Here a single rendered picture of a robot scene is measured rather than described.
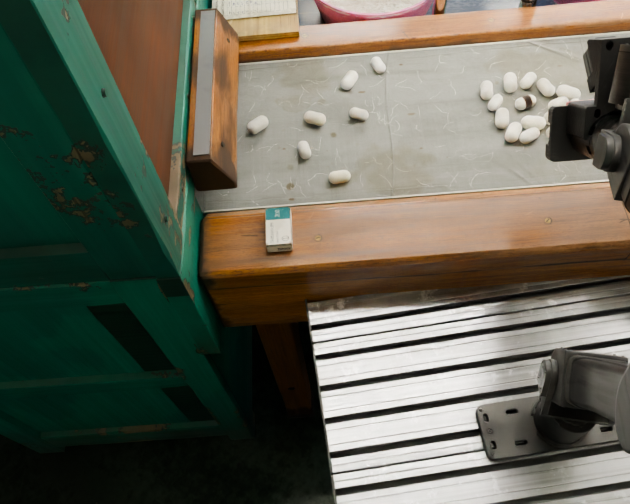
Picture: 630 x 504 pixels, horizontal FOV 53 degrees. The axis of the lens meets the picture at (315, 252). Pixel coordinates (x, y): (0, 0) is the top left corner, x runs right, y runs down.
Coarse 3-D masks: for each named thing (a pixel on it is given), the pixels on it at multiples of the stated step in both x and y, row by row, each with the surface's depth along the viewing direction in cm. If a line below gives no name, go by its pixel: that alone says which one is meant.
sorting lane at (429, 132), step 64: (256, 64) 107; (320, 64) 106; (448, 64) 104; (512, 64) 103; (576, 64) 102; (320, 128) 99; (384, 128) 98; (448, 128) 97; (256, 192) 93; (320, 192) 93; (384, 192) 92; (448, 192) 91
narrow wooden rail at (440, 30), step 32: (608, 0) 106; (320, 32) 106; (352, 32) 106; (384, 32) 105; (416, 32) 105; (448, 32) 104; (480, 32) 104; (512, 32) 104; (544, 32) 104; (576, 32) 105; (608, 32) 105
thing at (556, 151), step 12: (552, 108) 73; (564, 108) 73; (552, 120) 73; (564, 120) 73; (600, 120) 68; (552, 132) 74; (564, 132) 74; (552, 144) 74; (564, 144) 74; (576, 144) 73; (588, 144) 69; (552, 156) 75; (564, 156) 75; (576, 156) 75; (588, 156) 72
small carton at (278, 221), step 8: (272, 208) 86; (280, 208) 86; (288, 208) 86; (272, 216) 86; (280, 216) 86; (288, 216) 86; (272, 224) 85; (280, 224) 85; (288, 224) 85; (272, 232) 85; (280, 232) 84; (288, 232) 84; (272, 240) 84; (280, 240) 84; (288, 240) 84; (272, 248) 84; (280, 248) 84; (288, 248) 85
